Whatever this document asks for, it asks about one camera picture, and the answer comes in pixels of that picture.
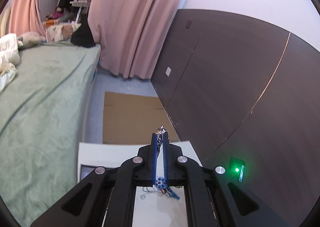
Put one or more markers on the white crumpled blanket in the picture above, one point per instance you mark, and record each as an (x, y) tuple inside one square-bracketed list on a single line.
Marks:
[(9, 59)]

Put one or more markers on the pink curtain by window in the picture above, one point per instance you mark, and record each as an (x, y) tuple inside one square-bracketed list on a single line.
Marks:
[(25, 17)]

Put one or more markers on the black clothing pile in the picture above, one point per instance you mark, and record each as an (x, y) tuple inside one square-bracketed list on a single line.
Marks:
[(83, 36)]

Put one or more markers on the green bed sheet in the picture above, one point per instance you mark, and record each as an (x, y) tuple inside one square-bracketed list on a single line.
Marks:
[(43, 112)]

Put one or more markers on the brown cardboard sheet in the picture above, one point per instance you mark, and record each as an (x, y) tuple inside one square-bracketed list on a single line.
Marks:
[(130, 119)]

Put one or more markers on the pink curtain near wall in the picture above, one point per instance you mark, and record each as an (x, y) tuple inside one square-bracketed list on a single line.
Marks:
[(131, 33)]

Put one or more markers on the white wall switch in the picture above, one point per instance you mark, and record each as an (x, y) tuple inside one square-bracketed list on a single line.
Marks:
[(168, 71)]

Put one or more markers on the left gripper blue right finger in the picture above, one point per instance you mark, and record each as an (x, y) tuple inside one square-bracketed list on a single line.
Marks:
[(165, 156)]

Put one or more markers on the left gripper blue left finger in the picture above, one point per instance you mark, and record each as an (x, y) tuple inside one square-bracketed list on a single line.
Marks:
[(154, 157)]

